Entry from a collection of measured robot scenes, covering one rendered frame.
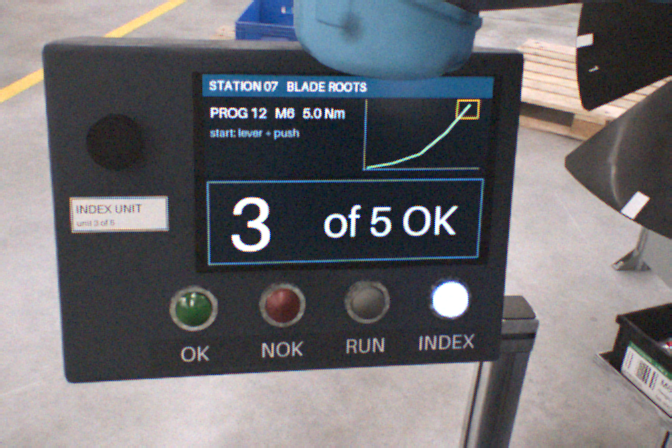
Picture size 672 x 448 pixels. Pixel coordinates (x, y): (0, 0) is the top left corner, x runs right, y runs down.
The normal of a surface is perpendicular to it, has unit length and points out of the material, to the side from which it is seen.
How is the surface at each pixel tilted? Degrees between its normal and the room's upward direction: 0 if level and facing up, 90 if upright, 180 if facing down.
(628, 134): 52
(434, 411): 0
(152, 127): 75
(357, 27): 93
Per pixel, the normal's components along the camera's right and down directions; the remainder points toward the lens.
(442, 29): 0.50, 0.49
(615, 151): -0.50, -0.28
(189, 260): 0.16, 0.25
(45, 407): 0.07, -0.87
